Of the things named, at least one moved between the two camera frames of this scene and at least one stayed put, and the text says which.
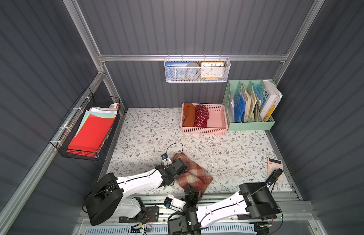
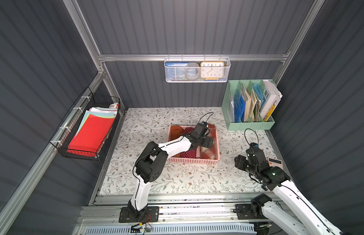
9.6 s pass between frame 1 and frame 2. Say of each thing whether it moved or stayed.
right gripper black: moved
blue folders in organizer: stayed
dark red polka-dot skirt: moved
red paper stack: stayed
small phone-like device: stayed
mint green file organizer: stayed
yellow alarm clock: stayed
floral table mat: stayed
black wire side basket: stayed
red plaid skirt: moved
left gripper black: moved
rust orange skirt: moved
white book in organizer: stayed
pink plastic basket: moved
